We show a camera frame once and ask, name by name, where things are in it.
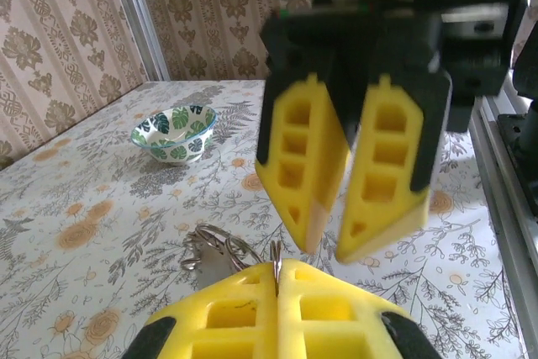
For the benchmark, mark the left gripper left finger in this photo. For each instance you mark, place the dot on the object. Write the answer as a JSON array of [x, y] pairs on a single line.
[[235, 287]]

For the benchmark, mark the floral table cover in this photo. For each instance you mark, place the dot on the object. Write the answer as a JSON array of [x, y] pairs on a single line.
[[126, 228]]

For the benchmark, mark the aluminium rail beam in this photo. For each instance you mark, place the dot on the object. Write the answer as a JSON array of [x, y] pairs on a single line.
[[510, 224]]

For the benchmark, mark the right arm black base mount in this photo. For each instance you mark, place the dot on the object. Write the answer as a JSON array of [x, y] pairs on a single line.
[[521, 144]]

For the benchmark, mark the green leaf pattern bowl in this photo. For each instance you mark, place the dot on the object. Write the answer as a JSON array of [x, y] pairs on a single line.
[[176, 140]]

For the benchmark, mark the aluminium frame post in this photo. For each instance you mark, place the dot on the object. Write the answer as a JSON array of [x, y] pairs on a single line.
[[138, 18]]

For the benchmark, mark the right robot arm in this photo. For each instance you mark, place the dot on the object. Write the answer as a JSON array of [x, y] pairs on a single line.
[[527, 73]]

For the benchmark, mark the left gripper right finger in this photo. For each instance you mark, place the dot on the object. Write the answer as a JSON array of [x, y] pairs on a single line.
[[319, 287]]

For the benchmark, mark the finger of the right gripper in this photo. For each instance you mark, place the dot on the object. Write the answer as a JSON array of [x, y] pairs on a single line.
[[370, 216], [323, 174]]

